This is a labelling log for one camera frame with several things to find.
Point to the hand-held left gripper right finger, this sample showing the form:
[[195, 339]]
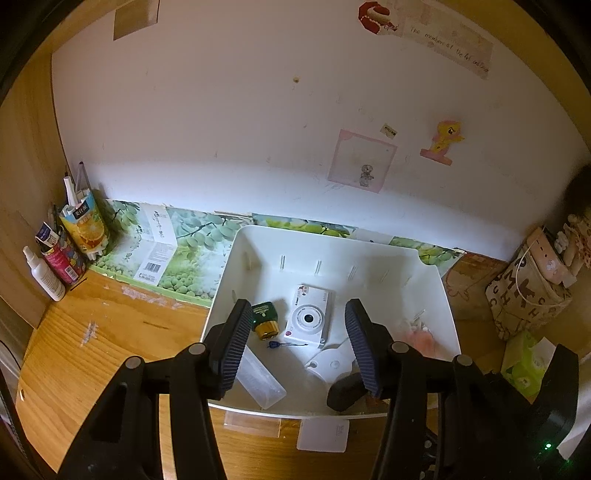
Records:
[[362, 346]]

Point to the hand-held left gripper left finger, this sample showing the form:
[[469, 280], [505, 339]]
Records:
[[233, 350]]

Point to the white bottle-shaped plastic piece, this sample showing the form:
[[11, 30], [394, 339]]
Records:
[[332, 364]]

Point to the clear plastic box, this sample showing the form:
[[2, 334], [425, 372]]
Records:
[[261, 381]]

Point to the green small charger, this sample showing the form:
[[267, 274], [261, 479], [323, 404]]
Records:
[[263, 314]]

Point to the black plug adapter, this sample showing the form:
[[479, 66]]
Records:
[[344, 392]]

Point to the white toy camera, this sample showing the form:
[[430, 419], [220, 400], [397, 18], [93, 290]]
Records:
[[309, 318]]

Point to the white plastic storage bin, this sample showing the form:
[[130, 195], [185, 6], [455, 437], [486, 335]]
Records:
[[369, 277]]

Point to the green tissue pack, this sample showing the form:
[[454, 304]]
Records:
[[521, 369]]

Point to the clear plastic lid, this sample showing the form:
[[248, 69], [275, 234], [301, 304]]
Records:
[[254, 422]]

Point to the white charger adapter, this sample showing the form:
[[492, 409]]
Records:
[[323, 436]]

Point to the letter-print canvas bag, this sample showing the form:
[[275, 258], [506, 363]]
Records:
[[531, 295]]

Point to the green grape-print paper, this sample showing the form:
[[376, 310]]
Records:
[[194, 240]]

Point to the brown cartoon cardboard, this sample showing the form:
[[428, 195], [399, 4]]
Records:
[[466, 286]]

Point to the pink power strip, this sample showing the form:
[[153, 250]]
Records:
[[545, 254]]

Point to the small white bear charm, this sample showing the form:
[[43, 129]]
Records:
[[561, 241]]

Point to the brown-haired rag doll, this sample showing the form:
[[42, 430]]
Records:
[[579, 240]]

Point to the pink-bordered drawing sticker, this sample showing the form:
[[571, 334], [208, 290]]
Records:
[[360, 159]]

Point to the red patterned can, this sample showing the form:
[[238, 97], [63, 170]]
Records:
[[62, 265]]

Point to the white spray bottle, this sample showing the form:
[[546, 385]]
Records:
[[46, 277]]

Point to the small label sticker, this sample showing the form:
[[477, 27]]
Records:
[[388, 130]]

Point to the wooden desk hutch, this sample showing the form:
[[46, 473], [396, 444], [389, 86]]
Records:
[[23, 138]]

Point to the paper note strip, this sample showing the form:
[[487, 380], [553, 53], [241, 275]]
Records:
[[443, 37]]

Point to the yellow pony wall sticker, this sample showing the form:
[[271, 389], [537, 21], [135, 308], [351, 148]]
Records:
[[445, 136]]

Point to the red lips wall sticker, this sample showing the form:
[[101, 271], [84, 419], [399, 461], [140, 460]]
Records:
[[374, 16]]

